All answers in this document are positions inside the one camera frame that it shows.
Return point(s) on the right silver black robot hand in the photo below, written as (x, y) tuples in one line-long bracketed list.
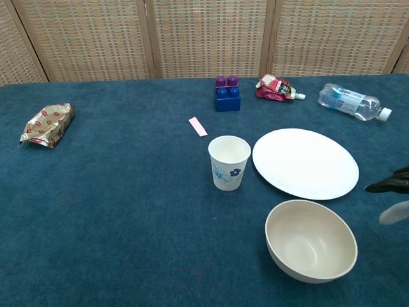
[(394, 184)]

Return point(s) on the off-white bowl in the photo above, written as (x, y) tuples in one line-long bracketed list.
[(306, 243)]

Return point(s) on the paper cup with blue flowers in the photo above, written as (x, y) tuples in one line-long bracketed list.
[(228, 177)]

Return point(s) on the white paper plate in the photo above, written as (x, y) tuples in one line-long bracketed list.
[(303, 163)]

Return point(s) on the clear plastic water bottle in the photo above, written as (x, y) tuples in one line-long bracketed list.
[(348, 102)]

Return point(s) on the woven folding screen panel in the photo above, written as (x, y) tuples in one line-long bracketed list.
[(207, 38), (405, 65), (12, 54), (86, 38), (332, 38)]

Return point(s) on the red drink pouch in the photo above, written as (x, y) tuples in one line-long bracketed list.
[(271, 89)]

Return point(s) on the blue building block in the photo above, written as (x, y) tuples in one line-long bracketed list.
[(227, 103)]

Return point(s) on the purple building block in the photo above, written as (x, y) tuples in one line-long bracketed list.
[(221, 82)]

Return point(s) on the pale pink paper strip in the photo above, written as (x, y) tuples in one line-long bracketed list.
[(198, 127)]

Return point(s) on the blue tablecloth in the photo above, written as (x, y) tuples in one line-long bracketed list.
[(128, 208)]

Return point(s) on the gold snack bag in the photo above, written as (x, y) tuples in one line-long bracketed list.
[(46, 126)]

